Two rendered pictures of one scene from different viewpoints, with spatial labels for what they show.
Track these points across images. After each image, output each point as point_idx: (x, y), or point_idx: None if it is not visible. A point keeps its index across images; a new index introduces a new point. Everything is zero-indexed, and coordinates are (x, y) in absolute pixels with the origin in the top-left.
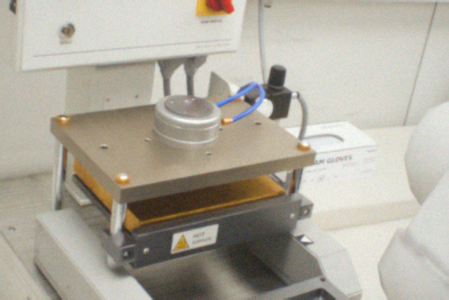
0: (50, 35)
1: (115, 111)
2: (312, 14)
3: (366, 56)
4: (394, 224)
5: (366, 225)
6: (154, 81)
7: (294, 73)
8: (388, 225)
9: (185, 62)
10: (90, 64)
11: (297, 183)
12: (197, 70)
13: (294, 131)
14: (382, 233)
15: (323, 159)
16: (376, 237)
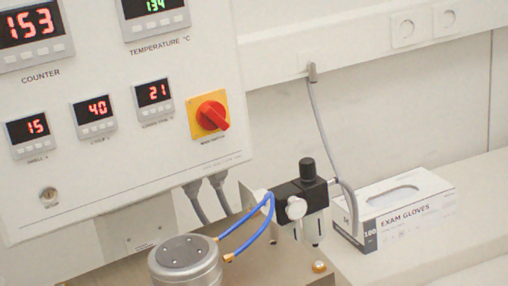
0: (31, 203)
1: (121, 262)
2: (364, 74)
3: (430, 98)
4: (488, 265)
5: (458, 272)
6: (228, 172)
7: (362, 131)
8: (481, 267)
9: (209, 178)
10: (89, 217)
11: None
12: (224, 181)
13: (368, 191)
14: (475, 278)
15: (398, 215)
16: (469, 284)
